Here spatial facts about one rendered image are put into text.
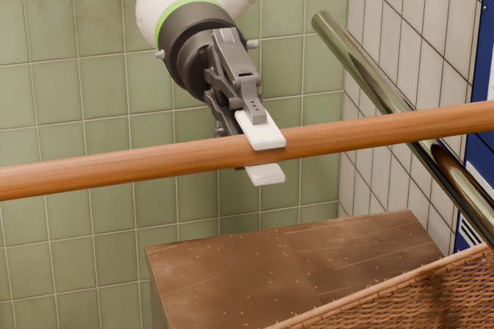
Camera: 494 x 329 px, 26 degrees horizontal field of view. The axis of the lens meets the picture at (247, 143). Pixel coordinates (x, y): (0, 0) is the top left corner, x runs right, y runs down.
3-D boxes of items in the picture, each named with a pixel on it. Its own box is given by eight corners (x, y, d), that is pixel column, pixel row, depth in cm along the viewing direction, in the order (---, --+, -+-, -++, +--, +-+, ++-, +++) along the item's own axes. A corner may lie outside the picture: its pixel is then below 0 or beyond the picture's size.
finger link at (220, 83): (240, 76, 113) (239, 63, 113) (270, 106, 103) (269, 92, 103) (203, 81, 112) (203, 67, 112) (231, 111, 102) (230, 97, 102)
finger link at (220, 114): (203, 87, 113) (203, 98, 114) (231, 152, 104) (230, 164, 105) (240, 82, 114) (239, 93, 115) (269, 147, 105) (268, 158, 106)
